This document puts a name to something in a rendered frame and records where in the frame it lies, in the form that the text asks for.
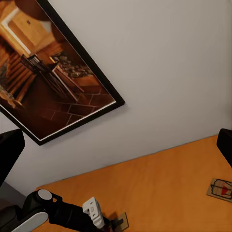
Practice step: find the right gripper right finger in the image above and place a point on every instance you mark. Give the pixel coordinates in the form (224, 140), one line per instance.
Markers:
(224, 143)

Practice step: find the mousetrap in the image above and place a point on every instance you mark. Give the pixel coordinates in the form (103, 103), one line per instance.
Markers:
(119, 224)
(220, 189)

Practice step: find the door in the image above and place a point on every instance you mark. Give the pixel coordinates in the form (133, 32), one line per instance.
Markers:
(10, 196)

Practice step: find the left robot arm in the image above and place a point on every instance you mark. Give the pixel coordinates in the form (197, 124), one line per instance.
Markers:
(39, 207)

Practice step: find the picture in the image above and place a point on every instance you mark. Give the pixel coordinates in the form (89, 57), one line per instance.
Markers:
(49, 84)

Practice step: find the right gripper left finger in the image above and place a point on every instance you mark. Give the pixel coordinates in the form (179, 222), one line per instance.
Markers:
(12, 144)

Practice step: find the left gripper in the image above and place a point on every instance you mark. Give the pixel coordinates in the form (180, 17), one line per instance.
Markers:
(81, 222)

